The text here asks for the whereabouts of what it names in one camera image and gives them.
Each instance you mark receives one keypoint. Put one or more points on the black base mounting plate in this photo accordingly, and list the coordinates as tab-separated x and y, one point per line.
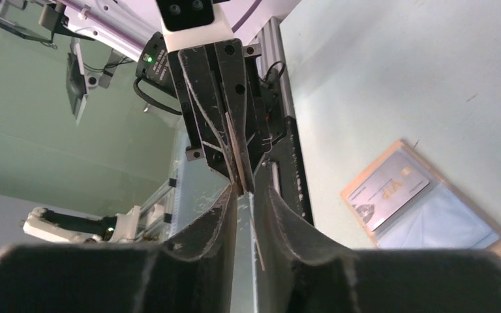
285	160

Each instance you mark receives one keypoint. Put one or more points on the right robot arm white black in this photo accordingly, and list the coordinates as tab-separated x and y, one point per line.
77	226

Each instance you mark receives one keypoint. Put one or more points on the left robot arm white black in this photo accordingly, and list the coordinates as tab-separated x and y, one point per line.
132	29

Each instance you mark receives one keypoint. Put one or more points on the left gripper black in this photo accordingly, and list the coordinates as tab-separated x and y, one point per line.
230	113

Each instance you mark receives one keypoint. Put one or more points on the gold VIP card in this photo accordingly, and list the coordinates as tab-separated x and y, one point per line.
241	154

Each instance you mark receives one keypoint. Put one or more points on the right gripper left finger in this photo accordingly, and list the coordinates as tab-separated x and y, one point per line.
190	272

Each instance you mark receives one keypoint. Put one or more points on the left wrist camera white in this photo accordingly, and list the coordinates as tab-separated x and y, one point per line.
191	23

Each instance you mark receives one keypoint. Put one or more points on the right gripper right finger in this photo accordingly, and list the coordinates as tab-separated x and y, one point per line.
306	271

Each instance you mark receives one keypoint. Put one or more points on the black VIP card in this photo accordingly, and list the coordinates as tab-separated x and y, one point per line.
387	189

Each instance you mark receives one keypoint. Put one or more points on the aluminium frame rail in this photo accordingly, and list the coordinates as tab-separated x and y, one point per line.
273	63

